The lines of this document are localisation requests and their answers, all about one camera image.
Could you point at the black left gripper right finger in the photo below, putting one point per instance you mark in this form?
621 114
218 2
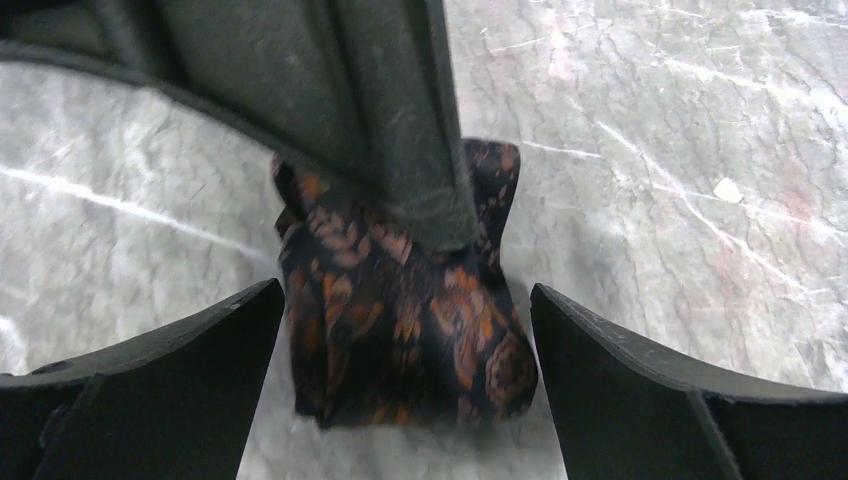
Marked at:
627 407

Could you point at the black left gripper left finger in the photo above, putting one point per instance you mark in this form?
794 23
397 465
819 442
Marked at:
176 402

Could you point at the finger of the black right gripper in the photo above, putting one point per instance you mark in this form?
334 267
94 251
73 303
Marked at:
359 92

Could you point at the navy orange paisley tie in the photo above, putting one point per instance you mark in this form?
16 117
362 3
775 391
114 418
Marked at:
384 331

